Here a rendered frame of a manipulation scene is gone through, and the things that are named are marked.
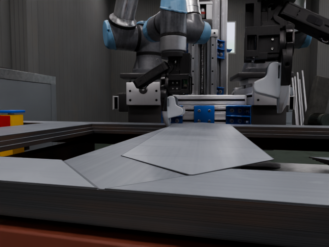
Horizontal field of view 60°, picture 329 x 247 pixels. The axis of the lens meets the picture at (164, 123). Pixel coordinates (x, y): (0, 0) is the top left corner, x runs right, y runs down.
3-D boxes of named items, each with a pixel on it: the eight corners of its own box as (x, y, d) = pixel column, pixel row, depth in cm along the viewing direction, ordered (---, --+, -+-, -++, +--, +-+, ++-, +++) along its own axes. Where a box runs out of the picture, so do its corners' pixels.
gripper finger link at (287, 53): (276, 86, 52) (278, 38, 52) (287, 86, 52) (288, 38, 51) (280, 85, 48) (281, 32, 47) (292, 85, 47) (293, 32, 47)
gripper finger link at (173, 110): (182, 128, 79) (182, 95, 79) (161, 128, 81) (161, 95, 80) (184, 128, 82) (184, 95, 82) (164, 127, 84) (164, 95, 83)
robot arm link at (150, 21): (170, 45, 99) (187, 38, 89) (140, 42, 94) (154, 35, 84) (170, 22, 98) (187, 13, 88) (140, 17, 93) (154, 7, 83)
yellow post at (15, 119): (13, 175, 91) (11, 114, 90) (0, 174, 92) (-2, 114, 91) (24, 171, 96) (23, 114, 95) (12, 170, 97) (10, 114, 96)
